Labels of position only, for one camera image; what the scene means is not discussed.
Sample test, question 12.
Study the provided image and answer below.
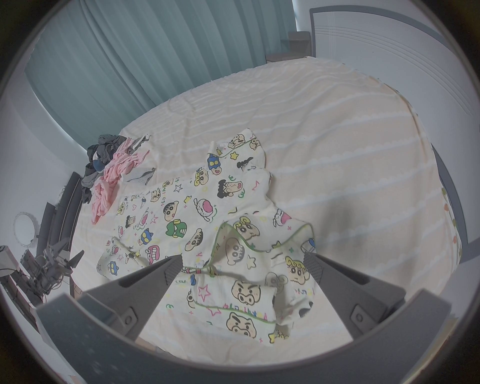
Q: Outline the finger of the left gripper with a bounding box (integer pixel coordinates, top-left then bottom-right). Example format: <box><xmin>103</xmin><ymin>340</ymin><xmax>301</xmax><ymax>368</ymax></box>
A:
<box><xmin>65</xmin><ymin>250</ymin><xmax>85</xmax><ymax>271</ymax></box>
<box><xmin>47</xmin><ymin>240</ymin><xmax>70</xmax><ymax>264</ymax></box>

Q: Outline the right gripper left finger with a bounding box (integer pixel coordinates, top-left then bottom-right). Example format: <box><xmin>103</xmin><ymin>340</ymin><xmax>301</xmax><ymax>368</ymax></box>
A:
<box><xmin>77</xmin><ymin>253</ymin><xmax>184</xmax><ymax>341</ymax></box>

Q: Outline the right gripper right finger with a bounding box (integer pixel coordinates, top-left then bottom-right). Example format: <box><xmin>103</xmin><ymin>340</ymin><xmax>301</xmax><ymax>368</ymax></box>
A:
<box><xmin>304</xmin><ymin>251</ymin><xmax>408</xmax><ymax>341</ymax></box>

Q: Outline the white printed pyjama top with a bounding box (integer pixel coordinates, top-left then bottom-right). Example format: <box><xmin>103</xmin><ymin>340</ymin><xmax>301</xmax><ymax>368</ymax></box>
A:
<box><xmin>97</xmin><ymin>128</ymin><xmax>317</xmax><ymax>346</ymax></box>

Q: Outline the pile of clothes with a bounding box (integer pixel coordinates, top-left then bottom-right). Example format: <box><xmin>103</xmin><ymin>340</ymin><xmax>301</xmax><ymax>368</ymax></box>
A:
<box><xmin>80</xmin><ymin>134</ymin><xmax>128</xmax><ymax>205</ymax></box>

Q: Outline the black dressing table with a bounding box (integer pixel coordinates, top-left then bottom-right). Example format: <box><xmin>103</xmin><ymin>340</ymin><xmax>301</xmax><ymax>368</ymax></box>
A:
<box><xmin>35</xmin><ymin>202</ymin><xmax>58</xmax><ymax>259</ymax></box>

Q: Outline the round white-framed mirror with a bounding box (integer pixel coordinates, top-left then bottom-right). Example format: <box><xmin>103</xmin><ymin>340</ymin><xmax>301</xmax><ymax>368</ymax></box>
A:
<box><xmin>13</xmin><ymin>212</ymin><xmax>40</xmax><ymax>246</ymax></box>

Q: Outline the pink garment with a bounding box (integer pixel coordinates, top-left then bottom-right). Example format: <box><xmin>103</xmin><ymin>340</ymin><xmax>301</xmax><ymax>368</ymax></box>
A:
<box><xmin>91</xmin><ymin>148</ymin><xmax>151</xmax><ymax>224</ymax></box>

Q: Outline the bed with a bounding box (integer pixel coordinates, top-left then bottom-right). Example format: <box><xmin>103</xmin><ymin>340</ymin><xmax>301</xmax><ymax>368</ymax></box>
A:
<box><xmin>69</xmin><ymin>7</ymin><xmax>480</xmax><ymax>361</ymax></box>

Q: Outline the blue-green curtain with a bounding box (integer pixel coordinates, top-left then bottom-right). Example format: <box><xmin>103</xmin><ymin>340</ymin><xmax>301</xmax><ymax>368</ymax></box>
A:
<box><xmin>24</xmin><ymin>0</ymin><xmax>297</xmax><ymax>151</ymax></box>

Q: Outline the grey bedside table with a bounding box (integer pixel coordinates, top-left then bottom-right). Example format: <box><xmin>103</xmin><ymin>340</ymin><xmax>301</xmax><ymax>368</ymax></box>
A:
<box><xmin>266</xmin><ymin>31</ymin><xmax>312</xmax><ymax>62</ymax></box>

